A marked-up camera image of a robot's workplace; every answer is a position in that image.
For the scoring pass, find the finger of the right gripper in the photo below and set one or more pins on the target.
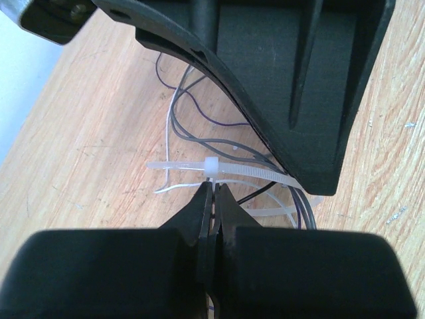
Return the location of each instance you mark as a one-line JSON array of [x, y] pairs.
[[332, 48], [250, 67]]

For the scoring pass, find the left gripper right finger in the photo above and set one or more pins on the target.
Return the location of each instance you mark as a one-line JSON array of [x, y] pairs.
[[270, 272]]

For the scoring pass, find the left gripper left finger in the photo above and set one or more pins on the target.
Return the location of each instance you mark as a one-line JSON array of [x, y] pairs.
[[111, 273]]

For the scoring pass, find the white zip tie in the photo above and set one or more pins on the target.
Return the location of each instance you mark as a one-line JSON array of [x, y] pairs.
[[213, 168]]

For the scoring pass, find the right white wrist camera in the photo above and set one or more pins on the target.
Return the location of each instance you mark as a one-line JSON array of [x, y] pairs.
[[55, 21]]

